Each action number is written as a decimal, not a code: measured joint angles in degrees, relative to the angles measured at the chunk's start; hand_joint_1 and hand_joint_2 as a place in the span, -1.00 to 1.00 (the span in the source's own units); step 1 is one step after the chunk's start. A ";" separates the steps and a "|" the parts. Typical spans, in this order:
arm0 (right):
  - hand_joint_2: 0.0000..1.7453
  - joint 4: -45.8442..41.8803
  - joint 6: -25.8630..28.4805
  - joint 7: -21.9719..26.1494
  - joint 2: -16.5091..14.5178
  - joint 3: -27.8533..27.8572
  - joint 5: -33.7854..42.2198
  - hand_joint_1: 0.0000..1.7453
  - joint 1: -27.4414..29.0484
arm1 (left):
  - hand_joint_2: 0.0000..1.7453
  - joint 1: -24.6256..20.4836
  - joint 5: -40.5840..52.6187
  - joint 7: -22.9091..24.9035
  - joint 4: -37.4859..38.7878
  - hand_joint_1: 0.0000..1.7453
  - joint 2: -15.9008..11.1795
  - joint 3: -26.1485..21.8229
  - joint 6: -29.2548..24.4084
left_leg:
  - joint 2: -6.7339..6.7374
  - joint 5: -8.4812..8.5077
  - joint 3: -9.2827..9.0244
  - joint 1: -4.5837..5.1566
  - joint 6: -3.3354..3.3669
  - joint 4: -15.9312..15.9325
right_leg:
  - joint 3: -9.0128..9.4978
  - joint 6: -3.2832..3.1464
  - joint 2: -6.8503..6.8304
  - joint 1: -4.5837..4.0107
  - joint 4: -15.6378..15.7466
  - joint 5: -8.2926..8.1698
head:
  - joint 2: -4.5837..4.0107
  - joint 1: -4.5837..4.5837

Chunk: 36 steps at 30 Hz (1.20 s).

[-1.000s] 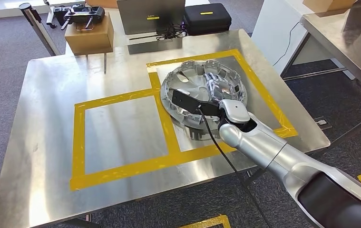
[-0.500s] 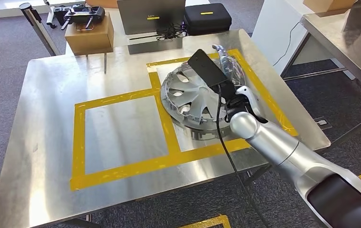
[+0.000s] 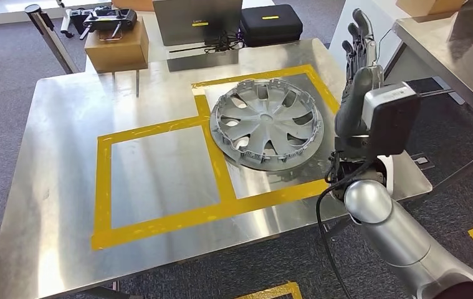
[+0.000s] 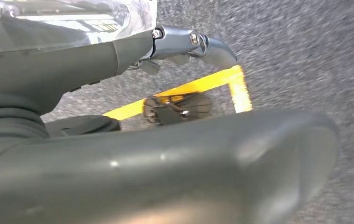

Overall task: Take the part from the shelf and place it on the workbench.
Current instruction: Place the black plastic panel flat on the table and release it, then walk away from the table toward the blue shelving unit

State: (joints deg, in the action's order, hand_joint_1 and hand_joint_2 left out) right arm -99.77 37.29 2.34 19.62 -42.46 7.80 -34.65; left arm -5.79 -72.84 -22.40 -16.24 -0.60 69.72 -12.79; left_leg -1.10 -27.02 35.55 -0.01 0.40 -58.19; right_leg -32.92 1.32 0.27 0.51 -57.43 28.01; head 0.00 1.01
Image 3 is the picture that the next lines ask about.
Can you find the metal floor socket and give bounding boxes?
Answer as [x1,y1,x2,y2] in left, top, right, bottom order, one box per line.
[411,153,435,171]

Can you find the black remote controller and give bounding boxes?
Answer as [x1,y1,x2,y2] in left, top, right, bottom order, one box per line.
[80,7,138,41]

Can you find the cardboard box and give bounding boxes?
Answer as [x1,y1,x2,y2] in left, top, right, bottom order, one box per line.
[84,16,150,74]
[396,0,466,17]

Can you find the white desk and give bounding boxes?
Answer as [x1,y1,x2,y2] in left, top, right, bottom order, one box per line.
[83,0,332,75]

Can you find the white platform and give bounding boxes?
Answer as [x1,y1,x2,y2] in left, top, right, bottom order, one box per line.
[0,0,113,26]

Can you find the white panel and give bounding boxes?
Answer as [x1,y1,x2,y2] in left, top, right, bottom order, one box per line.
[328,0,411,83]

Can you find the grey plastic wheel cover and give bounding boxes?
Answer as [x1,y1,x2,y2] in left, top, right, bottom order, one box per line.
[209,78,325,172]

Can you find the black cable bundle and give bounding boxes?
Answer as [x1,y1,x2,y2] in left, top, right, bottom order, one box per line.
[168,32,246,54]

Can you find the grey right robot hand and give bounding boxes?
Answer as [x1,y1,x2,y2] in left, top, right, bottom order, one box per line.
[334,8,384,139]

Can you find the black case yellow label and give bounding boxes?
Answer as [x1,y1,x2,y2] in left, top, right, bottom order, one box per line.
[240,4,304,47]

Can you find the chrome stanchion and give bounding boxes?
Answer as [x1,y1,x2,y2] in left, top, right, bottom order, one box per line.
[24,4,80,75]

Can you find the black camera cable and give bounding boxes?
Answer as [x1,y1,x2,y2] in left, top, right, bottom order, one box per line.
[315,158,381,299]

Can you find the steel workbench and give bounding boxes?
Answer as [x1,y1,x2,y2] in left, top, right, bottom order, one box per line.
[0,39,433,299]
[385,0,473,191]

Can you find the white handheld device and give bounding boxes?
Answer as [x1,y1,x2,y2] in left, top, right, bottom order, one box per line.
[60,8,75,39]

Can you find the grey laptop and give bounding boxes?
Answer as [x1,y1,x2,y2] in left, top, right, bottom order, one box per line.
[153,0,243,54]

